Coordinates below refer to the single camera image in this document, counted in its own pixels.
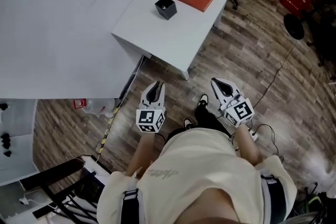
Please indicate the large white table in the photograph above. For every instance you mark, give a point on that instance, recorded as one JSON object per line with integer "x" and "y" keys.
{"x": 52, "y": 21}

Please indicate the white power strip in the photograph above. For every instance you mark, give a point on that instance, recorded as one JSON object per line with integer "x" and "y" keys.
{"x": 253, "y": 135}

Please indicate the person's right shoe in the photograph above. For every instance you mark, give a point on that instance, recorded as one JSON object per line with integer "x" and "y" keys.
{"x": 203, "y": 99}

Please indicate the black green bag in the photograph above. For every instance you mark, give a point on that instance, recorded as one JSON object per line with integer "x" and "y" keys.
{"x": 317, "y": 204}

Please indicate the person's shoe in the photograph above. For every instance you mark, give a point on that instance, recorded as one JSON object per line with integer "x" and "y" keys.
{"x": 188, "y": 123}
{"x": 203, "y": 99}

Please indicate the person's black trousers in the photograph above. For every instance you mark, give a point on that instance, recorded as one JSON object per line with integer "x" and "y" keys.
{"x": 207, "y": 119}

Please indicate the white shelf unit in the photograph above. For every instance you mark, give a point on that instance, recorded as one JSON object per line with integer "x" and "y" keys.
{"x": 18, "y": 126}

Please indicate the person's left forearm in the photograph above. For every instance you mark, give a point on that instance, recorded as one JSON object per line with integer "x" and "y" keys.
{"x": 141, "y": 152}

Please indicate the small red plastic item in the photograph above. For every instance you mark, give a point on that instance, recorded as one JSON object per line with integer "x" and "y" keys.
{"x": 78, "y": 103}

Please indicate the small black box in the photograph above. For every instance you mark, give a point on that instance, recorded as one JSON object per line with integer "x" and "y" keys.
{"x": 169, "y": 11}

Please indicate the small white table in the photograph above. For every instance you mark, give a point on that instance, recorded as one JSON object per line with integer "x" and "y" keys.
{"x": 170, "y": 39}

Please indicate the person's left shoe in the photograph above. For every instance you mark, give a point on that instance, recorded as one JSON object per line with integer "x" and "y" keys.
{"x": 188, "y": 123}

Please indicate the black metal frame chair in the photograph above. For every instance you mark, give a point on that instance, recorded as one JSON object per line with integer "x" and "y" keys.
{"x": 71, "y": 191}

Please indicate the clear plastic bottle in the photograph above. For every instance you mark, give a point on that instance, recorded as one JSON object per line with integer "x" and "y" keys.
{"x": 97, "y": 107}

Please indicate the yellow black striped strip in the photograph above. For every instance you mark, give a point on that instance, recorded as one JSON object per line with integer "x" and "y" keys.
{"x": 109, "y": 126}

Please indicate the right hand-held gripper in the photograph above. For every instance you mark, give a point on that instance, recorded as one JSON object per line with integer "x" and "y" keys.
{"x": 240, "y": 111}

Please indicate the person's right forearm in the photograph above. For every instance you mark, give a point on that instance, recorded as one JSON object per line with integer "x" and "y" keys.
{"x": 248, "y": 144}

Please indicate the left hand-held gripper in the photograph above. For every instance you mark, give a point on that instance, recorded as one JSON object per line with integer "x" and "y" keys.
{"x": 147, "y": 119}

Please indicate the person's cream shirt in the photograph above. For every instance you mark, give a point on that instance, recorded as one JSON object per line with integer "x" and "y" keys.
{"x": 199, "y": 165}

